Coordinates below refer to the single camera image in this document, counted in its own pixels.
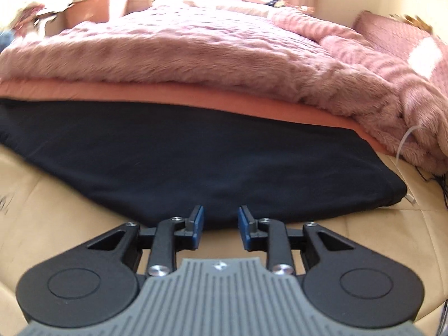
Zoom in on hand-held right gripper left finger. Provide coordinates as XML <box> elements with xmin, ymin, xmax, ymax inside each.
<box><xmin>84</xmin><ymin>205</ymin><xmax>204</xmax><ymax>277</ymax></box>

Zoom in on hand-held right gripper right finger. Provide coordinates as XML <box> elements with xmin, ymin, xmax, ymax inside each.
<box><xmin>238</xmin><ymin>205</ymin><xmax>355</xmax><ymax>276</ymax></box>

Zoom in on black pants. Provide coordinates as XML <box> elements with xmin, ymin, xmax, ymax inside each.
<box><xmin>0</xmin><ymin>98</ymin><xmax>408</xmax><ymax>232</ymax></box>

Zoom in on salmon pink bed sheet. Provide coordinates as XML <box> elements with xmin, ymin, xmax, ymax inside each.
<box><xmin>0</xmin><ymin>79</ymin><xmax>383</xmax><ymax>155</ymax></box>

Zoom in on beige leather bed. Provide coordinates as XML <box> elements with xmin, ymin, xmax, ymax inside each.
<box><xmin>0</xmin><ymin>143</ymin><xmax>448</xmax><ymax>336</ymax></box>

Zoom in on pink fluffy blanket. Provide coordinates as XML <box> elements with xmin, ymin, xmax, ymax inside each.
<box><xmin>0</xmin><ymin>2</ymin><xmax>448</xmax><ymax>173</ymax></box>

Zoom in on pink pillow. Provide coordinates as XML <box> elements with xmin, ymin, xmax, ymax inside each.
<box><xmin>353</xmin><ymin>10</ymin><xmax>448</xmax><ymax>88</ymax></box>

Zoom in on pink plastic storage box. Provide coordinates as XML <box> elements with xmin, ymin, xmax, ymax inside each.
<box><xmin>64</xmin><ymin>0</ymin><xmax>113</xmax><ymax>29</ymax></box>

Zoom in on brown plush toy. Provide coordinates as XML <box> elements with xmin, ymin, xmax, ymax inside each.
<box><xmin>388</xmin><ymin>13</ymin><xmax>438</xmax><ymax>36</ymax></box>

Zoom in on white thin cable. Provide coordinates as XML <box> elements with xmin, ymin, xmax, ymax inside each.
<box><xmin>396</xmin><ymin>125</ymin><xmax>419</xmax><ymax>206</ymax></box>

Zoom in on black thin cable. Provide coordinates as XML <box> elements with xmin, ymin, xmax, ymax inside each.
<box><xmin>416</xmin><ymin>166</ymin><xmax>448</xmax><ymax>212</ymax></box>

